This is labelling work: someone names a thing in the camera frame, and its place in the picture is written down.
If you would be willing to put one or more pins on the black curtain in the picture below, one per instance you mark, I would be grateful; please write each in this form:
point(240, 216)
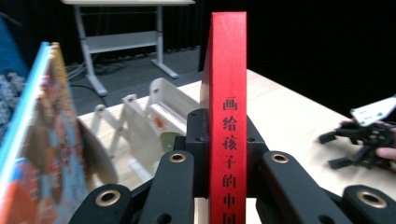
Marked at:
point(311, 46)

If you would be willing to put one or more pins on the white caterpillar picture book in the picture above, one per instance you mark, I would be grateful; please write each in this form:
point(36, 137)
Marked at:
point(165, 124)

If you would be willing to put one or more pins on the dark blue monster picture book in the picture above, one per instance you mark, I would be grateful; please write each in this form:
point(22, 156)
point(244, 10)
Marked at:
point(11, 53)

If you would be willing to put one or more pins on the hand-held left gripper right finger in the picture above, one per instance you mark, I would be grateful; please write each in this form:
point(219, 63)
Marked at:
point(253, 155)

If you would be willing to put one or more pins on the light blue animal picture book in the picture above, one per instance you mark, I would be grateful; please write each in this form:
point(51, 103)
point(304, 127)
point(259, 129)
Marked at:
point(40, 140)

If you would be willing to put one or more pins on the red picture book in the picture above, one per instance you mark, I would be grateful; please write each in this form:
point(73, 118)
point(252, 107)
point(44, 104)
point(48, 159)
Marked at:
point(229, 77)

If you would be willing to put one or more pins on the white metal desk frame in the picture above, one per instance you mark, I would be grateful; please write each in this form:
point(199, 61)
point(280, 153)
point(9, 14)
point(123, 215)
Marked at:
point(121, 42)

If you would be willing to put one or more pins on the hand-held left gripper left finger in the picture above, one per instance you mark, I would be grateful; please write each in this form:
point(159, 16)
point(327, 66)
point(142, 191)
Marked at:
point(200, 149)

